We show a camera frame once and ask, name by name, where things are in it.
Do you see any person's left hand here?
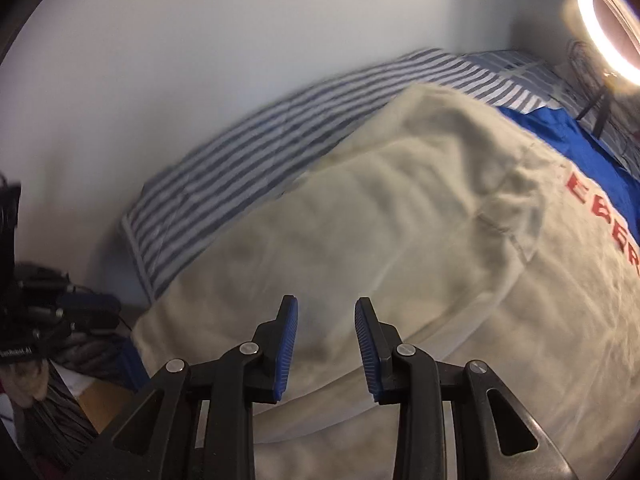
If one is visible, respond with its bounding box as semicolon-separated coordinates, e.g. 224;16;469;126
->
4;359;49;407

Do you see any blue white striped blanket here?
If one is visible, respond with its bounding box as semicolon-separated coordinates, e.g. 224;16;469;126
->
121;47;506;306

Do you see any blue checked bedsheet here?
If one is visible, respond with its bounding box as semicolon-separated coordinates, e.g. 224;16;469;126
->
470;50;640;176

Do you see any black tripod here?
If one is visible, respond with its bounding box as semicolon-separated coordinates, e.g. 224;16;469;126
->
575;82;613;138

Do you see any cream and blue sweatshirt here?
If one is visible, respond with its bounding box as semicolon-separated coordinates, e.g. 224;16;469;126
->
117;82;640;480

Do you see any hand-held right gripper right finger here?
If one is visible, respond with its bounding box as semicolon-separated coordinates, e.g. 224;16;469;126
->
354;297;578;480

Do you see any grey knit cloth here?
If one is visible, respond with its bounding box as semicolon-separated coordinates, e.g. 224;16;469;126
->
50;332;132;387

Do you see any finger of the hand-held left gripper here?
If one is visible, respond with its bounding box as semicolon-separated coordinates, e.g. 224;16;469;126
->
67;312;122;335
57;294;122;314

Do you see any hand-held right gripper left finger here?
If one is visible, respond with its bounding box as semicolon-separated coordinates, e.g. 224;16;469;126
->
65;294;299;480

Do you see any dark striped cloth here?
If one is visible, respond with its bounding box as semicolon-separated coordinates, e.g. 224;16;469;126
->
15;380;98;466

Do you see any ring light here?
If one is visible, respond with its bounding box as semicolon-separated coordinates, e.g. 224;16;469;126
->
565;0;640;86

